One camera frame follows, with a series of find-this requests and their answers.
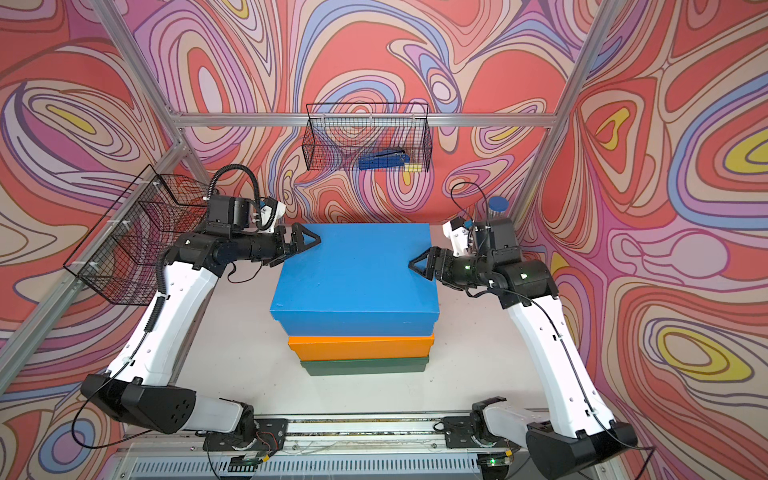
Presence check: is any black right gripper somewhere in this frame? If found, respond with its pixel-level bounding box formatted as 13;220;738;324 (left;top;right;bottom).
408;247;492;290

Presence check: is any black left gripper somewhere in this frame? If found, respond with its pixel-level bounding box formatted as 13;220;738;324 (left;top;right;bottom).
231;222;321;267

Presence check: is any blue shoebox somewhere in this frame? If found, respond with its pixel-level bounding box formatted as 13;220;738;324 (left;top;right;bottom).
270;223;440;337

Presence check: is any orange shoebox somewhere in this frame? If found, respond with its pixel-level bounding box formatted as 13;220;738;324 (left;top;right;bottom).
288;335;435;361

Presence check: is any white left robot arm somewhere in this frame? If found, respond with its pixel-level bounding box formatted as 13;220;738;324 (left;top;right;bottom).
80;164;321;453

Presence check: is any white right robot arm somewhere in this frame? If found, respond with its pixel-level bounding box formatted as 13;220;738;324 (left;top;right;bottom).
408;217;638;479

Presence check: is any clear pencil tube blue cap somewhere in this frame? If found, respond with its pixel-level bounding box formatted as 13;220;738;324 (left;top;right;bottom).
488;195;509;219

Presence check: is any blue stapler in basket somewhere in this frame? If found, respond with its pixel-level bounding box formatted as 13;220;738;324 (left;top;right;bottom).
357;148;410;170

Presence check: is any green shoebox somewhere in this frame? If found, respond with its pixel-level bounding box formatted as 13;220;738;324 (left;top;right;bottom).
300;356;430;376

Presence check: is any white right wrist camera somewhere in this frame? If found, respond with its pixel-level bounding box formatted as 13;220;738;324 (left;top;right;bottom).
442;216;477;257

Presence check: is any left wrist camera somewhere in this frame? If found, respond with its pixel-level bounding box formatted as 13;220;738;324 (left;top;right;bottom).
203;195;286;236

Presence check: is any black wire basket back wall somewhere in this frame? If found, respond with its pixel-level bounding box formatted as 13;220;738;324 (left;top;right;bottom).
302;101;433;172

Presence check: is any black wire basket wall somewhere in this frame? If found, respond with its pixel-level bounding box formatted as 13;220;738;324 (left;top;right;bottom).
63;166;208;306
302;101;433;172

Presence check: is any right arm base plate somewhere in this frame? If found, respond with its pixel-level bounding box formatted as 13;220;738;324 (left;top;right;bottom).
433;413;521;452

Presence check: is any black wire basket left wall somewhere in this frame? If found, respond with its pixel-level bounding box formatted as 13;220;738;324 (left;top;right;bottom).
63;166;208;306

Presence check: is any aluminium front rail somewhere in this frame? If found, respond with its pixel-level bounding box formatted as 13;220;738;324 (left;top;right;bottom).
100;412;542;479

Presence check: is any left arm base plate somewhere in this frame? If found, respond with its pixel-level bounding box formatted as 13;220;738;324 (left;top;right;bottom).
203;417;288;453

